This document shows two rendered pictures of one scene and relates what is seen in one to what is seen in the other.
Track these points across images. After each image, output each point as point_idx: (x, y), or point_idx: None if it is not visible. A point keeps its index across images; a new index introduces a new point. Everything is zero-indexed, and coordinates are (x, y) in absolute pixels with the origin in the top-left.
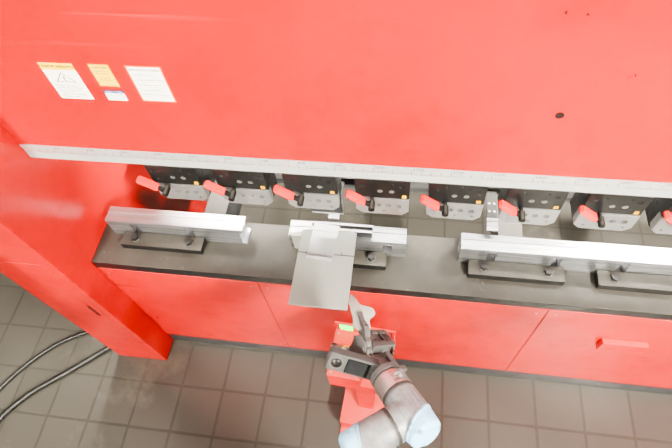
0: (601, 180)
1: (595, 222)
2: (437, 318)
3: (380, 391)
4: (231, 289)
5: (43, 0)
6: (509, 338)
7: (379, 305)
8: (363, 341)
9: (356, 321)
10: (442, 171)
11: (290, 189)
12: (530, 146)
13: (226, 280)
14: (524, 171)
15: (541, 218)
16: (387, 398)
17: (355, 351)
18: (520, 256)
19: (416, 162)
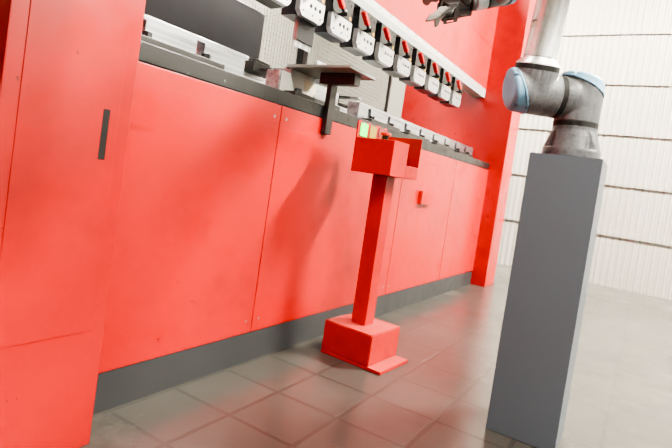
0: (403, 24)
1: (402, 66)
2: (368, 175)
3: None
4: (254, 127)
5: None
6: (391, 208)
7: (345, 153)
8: None
9: None
10: None
11: None
12: None
13: (258, 100)
14: (386, 7)
15: (389, 58)
16: None
17: None
18: (378, 113)
19: None
